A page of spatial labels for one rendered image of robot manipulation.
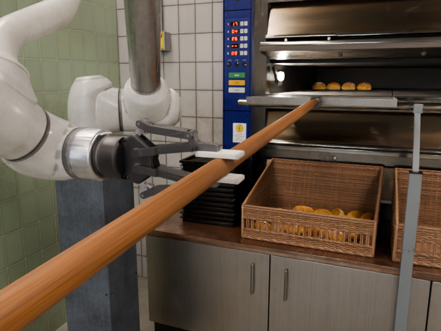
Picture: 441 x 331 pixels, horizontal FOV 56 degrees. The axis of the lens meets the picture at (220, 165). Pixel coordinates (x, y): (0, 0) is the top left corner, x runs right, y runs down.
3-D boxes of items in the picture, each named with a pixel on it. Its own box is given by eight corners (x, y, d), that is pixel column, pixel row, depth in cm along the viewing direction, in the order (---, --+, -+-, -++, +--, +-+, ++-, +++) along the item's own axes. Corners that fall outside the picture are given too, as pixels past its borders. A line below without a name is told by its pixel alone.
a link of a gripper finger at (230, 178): (195, 175, 63) (195, 179, 64) (238, 180, 61) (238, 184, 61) (203, 170, 66) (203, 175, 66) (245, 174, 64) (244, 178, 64)
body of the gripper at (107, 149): (119, 127, 72) (166, 130, 69) (122, 173, 75) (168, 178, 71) (91, 134, 66) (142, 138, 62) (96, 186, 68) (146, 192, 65)
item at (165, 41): (155, 51, 234) (154, 33, 232) (170, 51, 230) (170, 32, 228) (148, 50, 227) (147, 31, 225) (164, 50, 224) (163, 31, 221)
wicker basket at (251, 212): (270, 207, 225) (271, 157, 219) (380, 220, 204) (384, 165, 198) (238, 238, 181) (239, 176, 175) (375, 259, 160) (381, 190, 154)
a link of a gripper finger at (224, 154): (202, 152, 65) (202, 148, 65) (245, 155, 63) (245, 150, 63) (194, 156, 63) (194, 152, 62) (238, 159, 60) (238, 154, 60)
